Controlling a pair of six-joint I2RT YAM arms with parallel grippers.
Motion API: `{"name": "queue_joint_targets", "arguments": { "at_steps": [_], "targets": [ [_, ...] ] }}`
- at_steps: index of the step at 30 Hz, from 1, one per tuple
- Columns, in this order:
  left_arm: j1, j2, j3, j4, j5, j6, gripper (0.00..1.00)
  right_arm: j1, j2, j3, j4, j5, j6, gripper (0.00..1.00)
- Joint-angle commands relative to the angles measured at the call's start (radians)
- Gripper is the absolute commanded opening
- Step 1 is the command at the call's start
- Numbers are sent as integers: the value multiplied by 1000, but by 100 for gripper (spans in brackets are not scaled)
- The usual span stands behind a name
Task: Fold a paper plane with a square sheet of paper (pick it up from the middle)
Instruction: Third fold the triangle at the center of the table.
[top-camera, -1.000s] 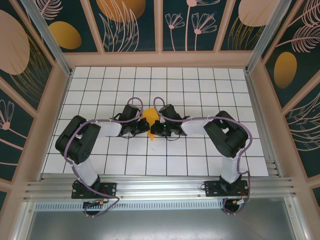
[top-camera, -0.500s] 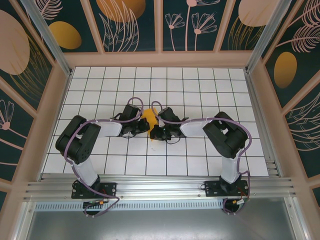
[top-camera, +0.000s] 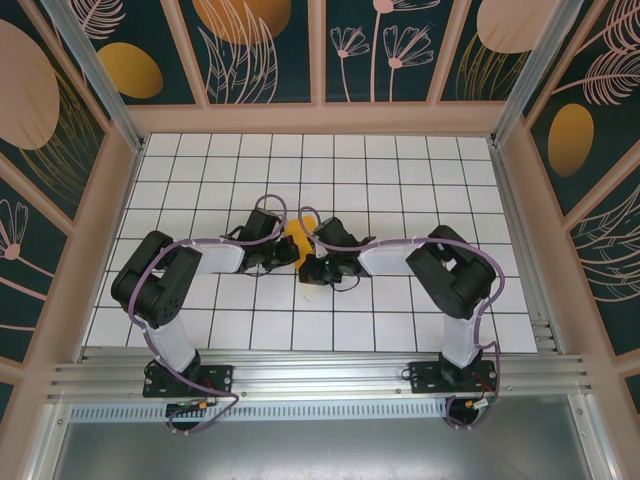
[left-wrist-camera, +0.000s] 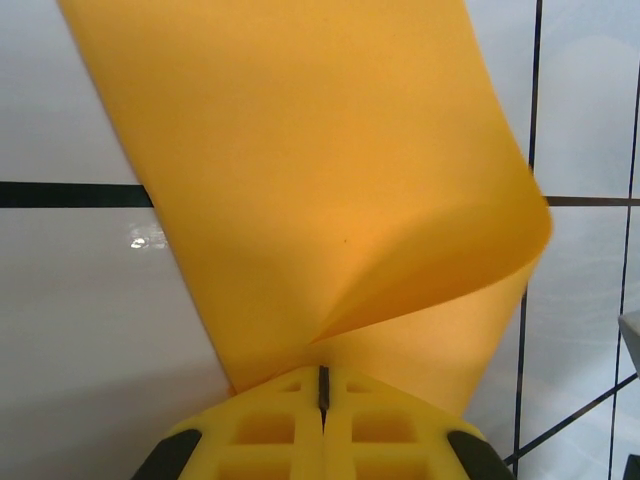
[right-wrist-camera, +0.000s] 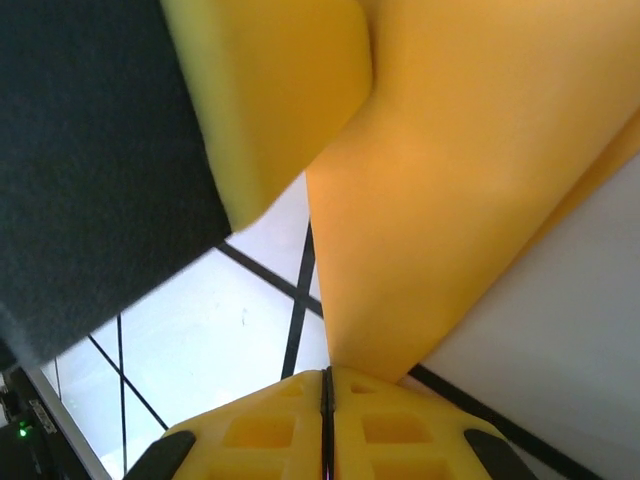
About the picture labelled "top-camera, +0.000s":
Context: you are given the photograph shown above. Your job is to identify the dark panel orange oval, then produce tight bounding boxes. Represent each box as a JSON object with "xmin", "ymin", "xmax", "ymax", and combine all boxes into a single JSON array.
[{"xmin": 74, "ymin": 0, "xmax": 197, "ymax": 106}]

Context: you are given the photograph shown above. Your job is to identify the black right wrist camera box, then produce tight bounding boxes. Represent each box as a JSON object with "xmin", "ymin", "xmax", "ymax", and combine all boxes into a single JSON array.
[{"xmin": 310, "ymin": 215, "xmax": 360, "ymax": 251}]

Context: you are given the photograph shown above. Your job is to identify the aluminium corner post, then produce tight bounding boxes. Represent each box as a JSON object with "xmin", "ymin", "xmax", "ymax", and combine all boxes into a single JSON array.
[
  {"xmin": 489, "ymin": 0, "xmax": 584, "ymax": 146},
  {"xmin": 42, "ymin": 0, "xmax": 146, "ymax": 154}
]

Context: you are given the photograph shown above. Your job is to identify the dark panel pink circle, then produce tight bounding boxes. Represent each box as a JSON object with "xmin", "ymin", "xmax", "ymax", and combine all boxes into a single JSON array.
[{"xmin": 438, "ymin": 0, "xmax": 556, "ymax": 103}]

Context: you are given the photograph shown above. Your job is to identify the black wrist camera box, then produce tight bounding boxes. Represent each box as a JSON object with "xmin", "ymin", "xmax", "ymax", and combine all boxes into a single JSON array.
[
  {"xmin": 242, "ymin": 208, "xmax": 282, "ymax": 241},
  {"xmin": 310, "ymin": 215, "xmax": 360, "ymax": 251}
]

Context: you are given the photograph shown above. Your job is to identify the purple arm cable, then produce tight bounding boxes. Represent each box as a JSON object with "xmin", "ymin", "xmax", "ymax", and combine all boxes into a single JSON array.
[
  {"xmin": 127, "ymin": 193, "xmax": 289, "ymax": 436},
  {"xmin": 298, "ymin": 206, "xmax": 505, "ymax": 431}
]

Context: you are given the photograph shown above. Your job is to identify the grey metal sheet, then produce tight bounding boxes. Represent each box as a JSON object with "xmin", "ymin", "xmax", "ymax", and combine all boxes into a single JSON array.
[{"xmin": 44, "ymin": 419, "xmax": 616, "ymax": 480}]

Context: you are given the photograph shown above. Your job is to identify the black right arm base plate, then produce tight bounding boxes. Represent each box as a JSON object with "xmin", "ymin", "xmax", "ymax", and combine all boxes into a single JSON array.
[{"xmin": 408, "ymin": 359, "xmax": 499, "ymax": 396}]

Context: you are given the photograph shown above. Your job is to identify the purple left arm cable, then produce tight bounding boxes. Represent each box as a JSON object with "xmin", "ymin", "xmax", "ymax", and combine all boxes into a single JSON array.
[{"xmin": 127, "ymin": 193, "xmax": 289, "ymax": 436}]

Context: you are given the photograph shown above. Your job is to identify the aluminium side rail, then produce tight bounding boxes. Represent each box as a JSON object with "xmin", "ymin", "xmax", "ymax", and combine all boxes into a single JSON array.
[{"xmin": 488, "ymin": 139, "xmax": 569, "ymax": 356}]

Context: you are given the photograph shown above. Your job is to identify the dark panel orange circle feathers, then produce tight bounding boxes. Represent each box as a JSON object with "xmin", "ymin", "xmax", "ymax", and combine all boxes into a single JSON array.
[{"xmin": 178, "ymin": 0, "xmax": 315, "ymax": 106}]

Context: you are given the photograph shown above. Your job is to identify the dark panel flower outline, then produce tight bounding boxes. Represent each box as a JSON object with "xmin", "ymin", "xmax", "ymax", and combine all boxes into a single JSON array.
[{"xmin": 0, "ymin": 172, "xmax": 70, "ymax": 364}]

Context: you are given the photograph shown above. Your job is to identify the dark panel pink oval grass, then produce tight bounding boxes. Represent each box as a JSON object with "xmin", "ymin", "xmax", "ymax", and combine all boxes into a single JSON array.
[{"xmin": 0, "ymin": 0, "xmax": 109, "ymax": 224}]

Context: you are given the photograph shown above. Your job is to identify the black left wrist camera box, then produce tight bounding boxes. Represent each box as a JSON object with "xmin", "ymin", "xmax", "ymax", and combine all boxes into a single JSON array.
[{"xmin": 242, "ymin": 208, "xmax": 282, "ymax": 241}]

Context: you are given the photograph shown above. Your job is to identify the wide aluminium base rail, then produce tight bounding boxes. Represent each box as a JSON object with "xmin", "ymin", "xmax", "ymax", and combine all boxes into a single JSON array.
[{"xmin": 47, "ymin": 347, "xmax": 596, "ymax": 401}]

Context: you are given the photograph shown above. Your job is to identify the slotted grey cable duct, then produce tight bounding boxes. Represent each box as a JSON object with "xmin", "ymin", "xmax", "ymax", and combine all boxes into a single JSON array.
[{"xmin": 69, "ymin": 402, "xmax": 451, "ymax": 424}]

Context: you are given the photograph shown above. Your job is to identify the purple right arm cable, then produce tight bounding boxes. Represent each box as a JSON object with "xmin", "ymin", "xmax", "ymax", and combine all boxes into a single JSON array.
[{"xmin": 298, "ymin": 206, "xmax": 505, "ymax": 431}]

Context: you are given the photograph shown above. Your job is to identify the yellow cloth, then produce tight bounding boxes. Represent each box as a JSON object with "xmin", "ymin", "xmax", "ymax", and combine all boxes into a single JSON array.
[{"xmin": 282, "ymin": 215, "xmax": 321, "ymax": 289}]

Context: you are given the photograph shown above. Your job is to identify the aluminium frame bar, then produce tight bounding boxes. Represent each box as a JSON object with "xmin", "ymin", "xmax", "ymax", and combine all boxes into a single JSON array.
[
  {"xmin": 569, "ymin": 394, "xmax": 619, "ymax": 480},
  {"xmin": 32, "ymin": 402, "xmax": 71, "ymax": 480}
]

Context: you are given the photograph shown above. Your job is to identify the dark panel pink flowers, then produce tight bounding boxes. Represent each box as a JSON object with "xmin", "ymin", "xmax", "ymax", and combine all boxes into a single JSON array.
[{"xmin": 324, "ymin": 0, "xmax": 454, "ymax": 105}]

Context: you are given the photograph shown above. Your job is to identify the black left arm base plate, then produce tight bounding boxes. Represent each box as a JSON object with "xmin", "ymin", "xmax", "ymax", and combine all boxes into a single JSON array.
[{"xmin": 143, "ymin": 363, "xmax": 235, "ymax": 399}]

